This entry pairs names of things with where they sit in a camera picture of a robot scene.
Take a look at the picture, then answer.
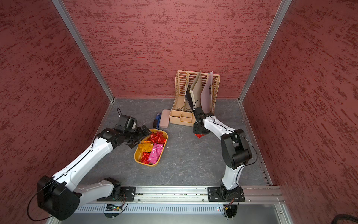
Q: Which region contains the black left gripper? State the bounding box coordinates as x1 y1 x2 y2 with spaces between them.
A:
124 125 152 148

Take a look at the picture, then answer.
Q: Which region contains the red tea bag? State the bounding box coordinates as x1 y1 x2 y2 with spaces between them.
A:
147 132 167 145
140 152 151 164
195 134 205 139

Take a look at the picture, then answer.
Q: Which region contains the orange square tea bag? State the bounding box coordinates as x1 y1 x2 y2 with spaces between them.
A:
138 141 154 153

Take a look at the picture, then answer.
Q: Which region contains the magenta long tea bag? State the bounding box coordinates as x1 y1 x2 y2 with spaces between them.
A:
148 143 164 164

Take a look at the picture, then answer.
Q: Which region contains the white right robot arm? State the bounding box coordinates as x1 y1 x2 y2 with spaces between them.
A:
194 114 252 192

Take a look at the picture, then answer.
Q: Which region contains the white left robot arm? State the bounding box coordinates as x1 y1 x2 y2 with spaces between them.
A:
35 126 152 221

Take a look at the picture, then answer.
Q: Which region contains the beige plastic file organizer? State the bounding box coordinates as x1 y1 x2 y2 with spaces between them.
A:
170 70 220 127

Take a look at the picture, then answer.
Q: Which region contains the blue black stapler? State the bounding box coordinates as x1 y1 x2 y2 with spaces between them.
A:
153 113 161 129

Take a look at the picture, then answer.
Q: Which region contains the lilac clipboard in organizer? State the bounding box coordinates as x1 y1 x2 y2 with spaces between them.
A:
200 71 213 113

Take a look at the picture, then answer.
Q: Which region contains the black folder in organizer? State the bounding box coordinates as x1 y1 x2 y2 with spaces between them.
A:
185 85 194 112

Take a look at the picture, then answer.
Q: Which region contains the pink pencil case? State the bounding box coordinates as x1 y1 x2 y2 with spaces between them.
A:
159 109 171 128

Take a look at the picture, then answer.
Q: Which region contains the beige folder in organizer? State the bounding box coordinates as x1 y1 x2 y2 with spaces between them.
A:
190 71 203 109

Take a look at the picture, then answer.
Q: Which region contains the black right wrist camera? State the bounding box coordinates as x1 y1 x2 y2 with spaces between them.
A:
193 106 205 122

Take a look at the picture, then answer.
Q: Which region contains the white vented cable channel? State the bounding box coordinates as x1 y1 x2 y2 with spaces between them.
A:
75 203 224 215

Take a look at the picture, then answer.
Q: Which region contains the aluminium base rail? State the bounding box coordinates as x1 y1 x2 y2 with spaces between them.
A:
75 185 286 204

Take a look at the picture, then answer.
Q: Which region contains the aluminium left corner post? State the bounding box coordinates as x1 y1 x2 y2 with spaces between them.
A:
52 0 115 103

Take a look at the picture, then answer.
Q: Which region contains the aluminium corner post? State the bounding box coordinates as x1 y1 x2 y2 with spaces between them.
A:
238 0 292 104
52 0 115 103

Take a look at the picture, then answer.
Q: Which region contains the aluminium right corner post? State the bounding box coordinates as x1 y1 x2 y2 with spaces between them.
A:
238 0 292 104

